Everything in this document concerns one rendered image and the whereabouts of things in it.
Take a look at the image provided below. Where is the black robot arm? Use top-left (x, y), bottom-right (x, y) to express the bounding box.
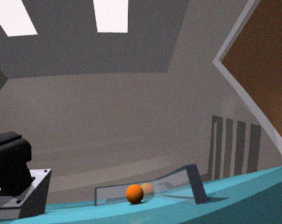
top-left (0, 131), bottom-right (36, 196)

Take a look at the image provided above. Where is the clear low wall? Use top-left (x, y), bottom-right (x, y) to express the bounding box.
top-left (95, 168), bottom-right (196, 206)

